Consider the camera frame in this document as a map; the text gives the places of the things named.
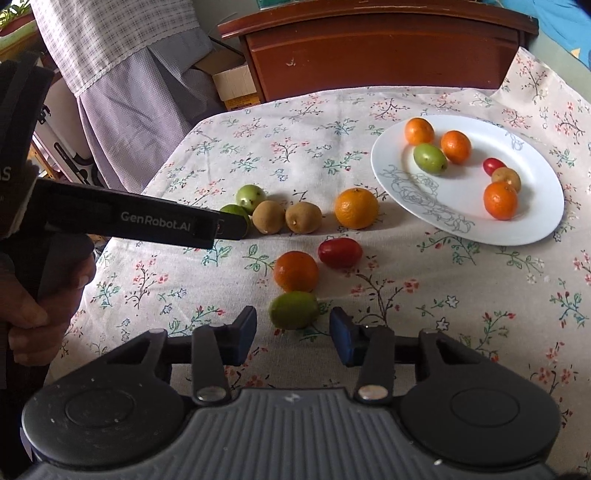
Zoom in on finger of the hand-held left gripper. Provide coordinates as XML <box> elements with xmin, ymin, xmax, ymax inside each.
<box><xmin>213</xmin><ymin>213</ymin><xmax>252</xmax><ymax>241</ymax></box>

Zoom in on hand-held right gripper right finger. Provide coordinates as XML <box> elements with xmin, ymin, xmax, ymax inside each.
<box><xmin>329</xmin><ymin>307</ymin><xmax>497</xmax><ymax>406</ymax></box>

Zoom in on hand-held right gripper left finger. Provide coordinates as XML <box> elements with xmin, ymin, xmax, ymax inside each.
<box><xmin>99</xmin><ymin>305</ymin><xmax>257</xmax><ymax>406</ymax></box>

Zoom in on green jujube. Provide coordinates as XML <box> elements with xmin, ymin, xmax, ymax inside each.
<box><xmin>269</xmin><ymin>291</ymin><xmax>320</xmax><ymax>330</ymax></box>
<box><xmin>236</xmin><ymin>184</ymin><xmax>267</xmax><ymax>208</ymax></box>
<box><xmin>413</xmin><ymin>143</ymin><xmax>448</xmax><ymax>175</ymax></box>
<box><xmin>220</xmin><ymin>203</ymin><xmax>253</xmax><ymax>237</ymax></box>

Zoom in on brown kiwi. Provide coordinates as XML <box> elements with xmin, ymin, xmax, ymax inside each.
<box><xmin>252</xmin><ymin>200</ymin><xmax>286</xmax><ymax>235</ymax></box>
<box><xmin>491</xmin><ymin>167</ymin><xmax>522</xmax><ymax>193</ymax></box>
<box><xmin>285</xmin><ymin>202</ymin><xmax>323</xmax><ymax>234</ymax></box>

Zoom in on small orange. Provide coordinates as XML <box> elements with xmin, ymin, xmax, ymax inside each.
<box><xmin>483</xmin><ymin>181</ymin><xmax>519</xmax><ymax>221</ymax></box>
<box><xmin>405</xmin><ymin>117</ymin><xmax>435</xmax><ymax>145</ymax></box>
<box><xmin>334</xmin><ymin>187</ymin><xmax>380</xmax><ymax>230</ymax></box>
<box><xmin>440</xmin><ymin>130</ymin><xmax>472</xmax><ymax>165</ymax></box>
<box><xmin>274</xmin><ymin>251</ymin><xmax>320</xmax><ymax>294</ymax></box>

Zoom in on white plate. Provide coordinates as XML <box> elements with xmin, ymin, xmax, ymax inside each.
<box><xmin>370</xmin><ymin>115</ymin><xmax>565</xmax><ymax>246</ymax></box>

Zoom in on person's left hand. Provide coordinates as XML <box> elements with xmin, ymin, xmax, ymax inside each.
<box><xmin>7</xmin><ymin>253</ymin><xmax>97</xmax><ymax>366</ymax></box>

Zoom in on lavender waffle cloth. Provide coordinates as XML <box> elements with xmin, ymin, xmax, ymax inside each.
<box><xmin>76</xmin><ymin>30</ymin><xmax>247</xmax><ymax>195</ymax></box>

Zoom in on white folding table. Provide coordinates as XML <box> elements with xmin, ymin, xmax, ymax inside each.
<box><xmin>30</xmin><ymin>104</ymin><xmax>100</xmax><ymax>185</ymax></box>

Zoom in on floral tablecloth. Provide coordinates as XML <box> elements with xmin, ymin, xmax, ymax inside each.
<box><xmin>46</xmin><ymin>46</ymin><xmax>591</xmax><ymax>462</ymax></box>

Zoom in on cardboard box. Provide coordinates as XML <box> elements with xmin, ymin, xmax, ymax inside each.
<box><xmin>191</xmin><ymin>44</ymin><xmax>259</xmax><ymax>112</ymax></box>

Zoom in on checked cloth with lace edge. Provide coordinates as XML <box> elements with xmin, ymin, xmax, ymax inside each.
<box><xmin>28</xmin><ymin>0</ymin><xmax>206</xmax><ymax>97</ymax></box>

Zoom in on brown wooden nightstand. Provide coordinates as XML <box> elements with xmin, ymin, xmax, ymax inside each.
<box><xmin>218</xmin><ymin>0</ymin><xmax>540</xmax><ymax>104</ymax></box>

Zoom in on potted plant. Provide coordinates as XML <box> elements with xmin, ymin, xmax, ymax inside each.
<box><xmin>0</xmin><ymin>0</ymin><xmax>37</xmax><ymax>28</ymax></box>

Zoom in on pale green bed sheet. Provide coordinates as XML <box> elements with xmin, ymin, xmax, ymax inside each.
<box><xmin>522</xmin><ymin>34</ymin><xmax>591</xmax><ymax>121</ymax></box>

